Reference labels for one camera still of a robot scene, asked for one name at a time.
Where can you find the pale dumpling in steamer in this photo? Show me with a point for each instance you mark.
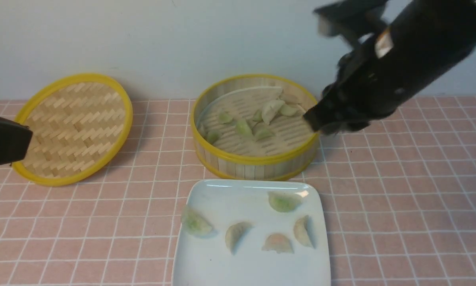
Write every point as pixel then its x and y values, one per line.
pixel 270 109

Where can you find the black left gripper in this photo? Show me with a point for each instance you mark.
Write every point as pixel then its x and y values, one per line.
pixel 14 141

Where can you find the pinkish dumpling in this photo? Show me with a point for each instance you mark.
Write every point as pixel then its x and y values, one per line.
pixel 278 243

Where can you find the white square plate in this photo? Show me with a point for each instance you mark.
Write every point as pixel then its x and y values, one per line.
pixel 207 261

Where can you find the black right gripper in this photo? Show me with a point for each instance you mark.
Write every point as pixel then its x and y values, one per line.
pixel 366 89

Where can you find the green dumpling steamer left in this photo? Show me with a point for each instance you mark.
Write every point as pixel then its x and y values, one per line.
pixel 225 118

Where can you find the woven bamboo steamer lid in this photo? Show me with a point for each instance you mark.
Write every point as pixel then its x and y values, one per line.
pixel 79 124

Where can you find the pale beige dumpling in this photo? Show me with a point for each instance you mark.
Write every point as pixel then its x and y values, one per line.
pixel 235 233

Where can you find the green dumpling plate top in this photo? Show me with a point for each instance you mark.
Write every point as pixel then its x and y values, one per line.
pixel 284 202

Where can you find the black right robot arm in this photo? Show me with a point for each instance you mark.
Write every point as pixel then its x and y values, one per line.
pixel 431 36

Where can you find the light green dumpling in steamer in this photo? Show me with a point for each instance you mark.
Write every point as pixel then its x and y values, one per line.
pixel 262 131

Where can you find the yellowish dumpling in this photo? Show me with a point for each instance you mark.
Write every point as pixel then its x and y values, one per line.
pixel 300 230

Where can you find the bamboo steamer basket yellow rim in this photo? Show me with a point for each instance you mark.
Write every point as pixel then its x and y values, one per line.
pixel 251 127

